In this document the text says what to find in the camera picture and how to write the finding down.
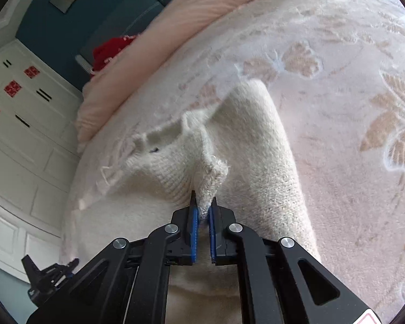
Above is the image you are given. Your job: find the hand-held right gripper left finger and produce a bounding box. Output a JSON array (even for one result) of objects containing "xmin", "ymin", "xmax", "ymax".
[{"xmin": 26, "ymin": 191, "xmax": 200, "ymax": 324}]

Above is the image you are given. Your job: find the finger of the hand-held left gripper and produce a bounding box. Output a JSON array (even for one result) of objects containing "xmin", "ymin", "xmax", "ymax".
[
  {"xmin": 27, "ymin": 258, "xmax": 80, "ymax": 308},
  {"xmin": 21, "ymin": 255, "xmax": 44, "ymax": 286}
]

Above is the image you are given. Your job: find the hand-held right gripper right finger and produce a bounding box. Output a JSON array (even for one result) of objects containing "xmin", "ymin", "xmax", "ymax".
[{"xmin": 207, "ymin": 196, "xmax": 383, "ymax": 324}]

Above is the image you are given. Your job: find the cream knitted sweater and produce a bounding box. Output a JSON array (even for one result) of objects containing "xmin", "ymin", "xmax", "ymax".
[{"xmin": 77, "ymin": 79, "xmax": 322, "ymax": 324}]

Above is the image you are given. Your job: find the white wardrobe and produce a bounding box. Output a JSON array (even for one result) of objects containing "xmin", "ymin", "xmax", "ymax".
[{"xmin": 0, "ymin": 39, "xmax": 86, "ymax": 285}]

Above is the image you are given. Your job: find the pink floral fleece blanket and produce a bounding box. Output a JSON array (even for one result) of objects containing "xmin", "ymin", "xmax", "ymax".
[{"xmin": 59, "ymin": 0, "xmax": 405, "ymax": 324}]

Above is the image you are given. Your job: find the red cloth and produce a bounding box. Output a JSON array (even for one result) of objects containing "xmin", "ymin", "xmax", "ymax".
[{"xmin": 92, "ymin": 35, "xmax": 138, "ymax": 72}]

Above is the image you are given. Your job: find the white ribbed object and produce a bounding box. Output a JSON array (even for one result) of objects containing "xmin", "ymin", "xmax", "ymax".
[{"xmin": 76, "ymin": 54, "xmax": 93, "ymax": 74}]

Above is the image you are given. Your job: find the pink duvet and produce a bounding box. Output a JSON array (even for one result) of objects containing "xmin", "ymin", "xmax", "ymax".
[{"xmin": 75, "ymin": 0, "xmax": 312, "ymax": 142}]

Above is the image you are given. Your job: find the blue upholstered headboard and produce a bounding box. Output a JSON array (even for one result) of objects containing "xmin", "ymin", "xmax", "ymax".
[{"xmin": 77, "ymin": 0, "xmax": 197, "ymax": 76}]

